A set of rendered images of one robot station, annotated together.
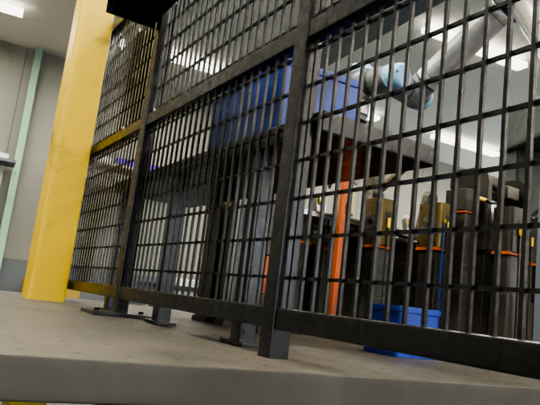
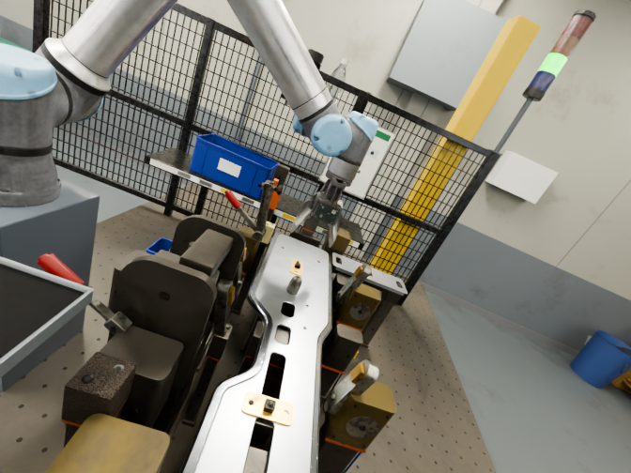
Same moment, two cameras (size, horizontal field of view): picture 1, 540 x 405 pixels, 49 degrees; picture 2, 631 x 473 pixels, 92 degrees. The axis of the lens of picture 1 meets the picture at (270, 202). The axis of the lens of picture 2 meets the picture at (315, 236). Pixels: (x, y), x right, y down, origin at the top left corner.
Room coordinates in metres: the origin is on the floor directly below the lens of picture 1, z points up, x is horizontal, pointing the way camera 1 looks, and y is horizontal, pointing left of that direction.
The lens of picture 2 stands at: (1.93, -0.93, 1.46)
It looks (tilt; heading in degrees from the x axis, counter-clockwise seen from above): 23 degrees down; 114
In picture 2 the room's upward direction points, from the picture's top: 25 degrees clockwise
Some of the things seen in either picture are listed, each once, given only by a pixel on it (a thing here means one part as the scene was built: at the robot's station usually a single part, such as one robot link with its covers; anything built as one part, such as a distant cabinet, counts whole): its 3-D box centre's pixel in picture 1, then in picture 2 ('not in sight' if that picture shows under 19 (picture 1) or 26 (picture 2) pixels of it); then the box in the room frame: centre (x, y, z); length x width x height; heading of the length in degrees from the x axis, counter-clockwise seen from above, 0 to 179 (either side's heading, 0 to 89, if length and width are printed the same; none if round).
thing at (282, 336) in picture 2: (407, 292); (260, 379); (1.74, -0.43, 0.84); 0.12 x 0.05 x 0.29; 31
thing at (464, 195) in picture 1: (457, 268); not in sight; (1.53, -0.51, 0.91); 0.07 x 0.05 x 0.42; 31
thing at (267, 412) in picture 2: not in sight; (269, 406); (1.83, -0.59, 1.01); 0.08 x 0.04 x 0.01; 32
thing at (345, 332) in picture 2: not in sight; (331, 373); (1.85, -0.26, 0.84); 0.10 x 0.05 x 0.29; 31
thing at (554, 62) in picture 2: not in sight; (552, 65); (1.85, 0.62, 1.90); 0.07 x 0.07 x 0.06
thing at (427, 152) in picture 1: (234, 176); (264, 197); (1.19, 0.08, 1.02); 0.90 x 0.22 x 0.03; 31
